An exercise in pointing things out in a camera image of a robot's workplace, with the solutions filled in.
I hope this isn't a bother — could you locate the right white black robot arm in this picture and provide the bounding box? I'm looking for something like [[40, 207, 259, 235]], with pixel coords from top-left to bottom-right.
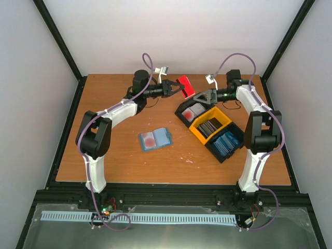
[[193, 70, 285, 208]]

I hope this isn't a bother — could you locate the red white credit card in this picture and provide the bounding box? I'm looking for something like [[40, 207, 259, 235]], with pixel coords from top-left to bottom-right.
[[141, 132, 156, 150]]

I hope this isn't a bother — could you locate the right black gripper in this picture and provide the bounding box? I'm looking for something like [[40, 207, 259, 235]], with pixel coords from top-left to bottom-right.
[[192, 88, 236, 105]]

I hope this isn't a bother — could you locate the white card stack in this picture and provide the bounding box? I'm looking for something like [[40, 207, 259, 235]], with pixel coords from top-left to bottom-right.
[[190, 103, 206, 116]]

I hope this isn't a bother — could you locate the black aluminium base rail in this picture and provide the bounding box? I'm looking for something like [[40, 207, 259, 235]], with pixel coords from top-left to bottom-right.
[[77, 182, 311, 213]]

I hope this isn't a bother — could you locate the blue card stack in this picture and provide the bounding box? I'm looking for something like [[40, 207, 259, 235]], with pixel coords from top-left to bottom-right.
[[213, 131, 241, 157]]

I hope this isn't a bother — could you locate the black bin with red cards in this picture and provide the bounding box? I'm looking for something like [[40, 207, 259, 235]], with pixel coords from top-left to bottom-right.
[[174, 99, 214, 128]]

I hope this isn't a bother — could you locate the light blue slotted cable duct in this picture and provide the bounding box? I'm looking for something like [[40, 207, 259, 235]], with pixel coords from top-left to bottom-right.
[[40, 211, 237, 226]]

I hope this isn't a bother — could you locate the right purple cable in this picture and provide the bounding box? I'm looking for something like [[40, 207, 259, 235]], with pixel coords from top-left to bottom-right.
[[214, 53, 285, 231]]

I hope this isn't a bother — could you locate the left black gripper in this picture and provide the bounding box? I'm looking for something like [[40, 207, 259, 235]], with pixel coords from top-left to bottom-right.
[[143, 80, 184, 99]]

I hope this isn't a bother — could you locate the dark card stack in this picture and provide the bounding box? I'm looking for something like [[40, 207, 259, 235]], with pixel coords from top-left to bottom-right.
[[197, 117, 223, 138]]

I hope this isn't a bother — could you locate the purple cable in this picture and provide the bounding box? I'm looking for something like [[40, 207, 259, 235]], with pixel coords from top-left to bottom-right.
[[77, 53, 156, 231], [214, 53, 285, 231]]

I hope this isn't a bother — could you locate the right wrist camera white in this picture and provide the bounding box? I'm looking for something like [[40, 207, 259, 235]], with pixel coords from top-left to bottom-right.
[[205, 74, 218, 90]]

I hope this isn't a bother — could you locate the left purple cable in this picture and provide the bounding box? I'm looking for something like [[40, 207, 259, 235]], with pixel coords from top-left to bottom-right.
[[77, 53, 156, 231]]

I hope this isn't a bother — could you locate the black bin with blue cards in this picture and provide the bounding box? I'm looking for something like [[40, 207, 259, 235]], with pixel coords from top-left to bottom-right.
[[205, 122, 244, 163]]

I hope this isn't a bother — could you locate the black frame post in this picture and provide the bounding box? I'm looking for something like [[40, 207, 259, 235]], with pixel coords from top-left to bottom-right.
[[261, 0, 315, 83], [33, 0, 88, 81]]

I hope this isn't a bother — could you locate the right black frame post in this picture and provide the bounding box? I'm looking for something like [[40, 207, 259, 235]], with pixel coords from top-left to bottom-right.
[[261, 0, 315, 83]]

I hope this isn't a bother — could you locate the blue card holder wallet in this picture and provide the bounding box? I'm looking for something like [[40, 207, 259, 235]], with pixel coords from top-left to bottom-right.
[[138, 127, 173, 151]]

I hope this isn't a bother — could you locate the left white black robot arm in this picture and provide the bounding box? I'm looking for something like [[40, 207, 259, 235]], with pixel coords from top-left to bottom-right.
[[75, 70, 185, 209]]

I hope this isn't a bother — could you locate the yellow bin with dark cards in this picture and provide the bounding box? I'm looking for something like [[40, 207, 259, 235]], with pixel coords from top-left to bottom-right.
[[189, 107, 231, 145]]

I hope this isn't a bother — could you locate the left black frame post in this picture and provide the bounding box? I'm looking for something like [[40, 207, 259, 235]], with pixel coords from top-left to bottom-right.
[[33, 0, 88, 81]]

